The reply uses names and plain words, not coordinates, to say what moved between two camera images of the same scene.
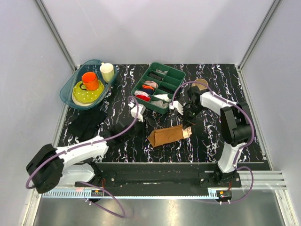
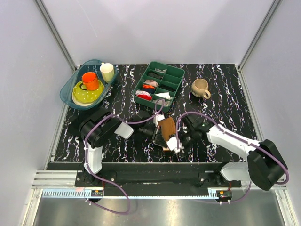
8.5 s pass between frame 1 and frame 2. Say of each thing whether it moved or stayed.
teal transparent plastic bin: stayed
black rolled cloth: stayed
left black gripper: moved
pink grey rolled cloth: stayed
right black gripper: moved
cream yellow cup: stayed
